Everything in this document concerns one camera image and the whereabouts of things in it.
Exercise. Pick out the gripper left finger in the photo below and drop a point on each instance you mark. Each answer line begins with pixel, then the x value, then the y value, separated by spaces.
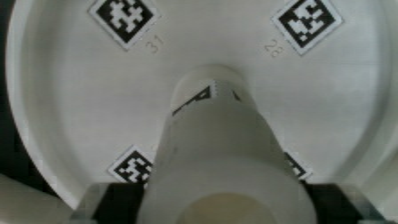
pixel 109 205

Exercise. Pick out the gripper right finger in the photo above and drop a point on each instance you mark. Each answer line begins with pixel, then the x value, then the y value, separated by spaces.
pixel 342 205

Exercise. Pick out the white cylindrical table leg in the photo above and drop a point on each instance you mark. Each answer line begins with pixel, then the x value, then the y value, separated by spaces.
pixel 223 181

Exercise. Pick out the white round table top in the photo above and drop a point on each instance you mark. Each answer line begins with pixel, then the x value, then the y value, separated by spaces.
pixel 100 53

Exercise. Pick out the white right fence bar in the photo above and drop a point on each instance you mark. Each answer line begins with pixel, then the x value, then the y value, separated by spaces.
pixel 381 189

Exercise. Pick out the white fence bar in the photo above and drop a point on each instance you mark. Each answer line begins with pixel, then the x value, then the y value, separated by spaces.
pixel 29 207
pixel 381 189

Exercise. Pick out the white front fence bar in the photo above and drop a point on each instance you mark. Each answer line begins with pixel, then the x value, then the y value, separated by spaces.
pixel 29 207

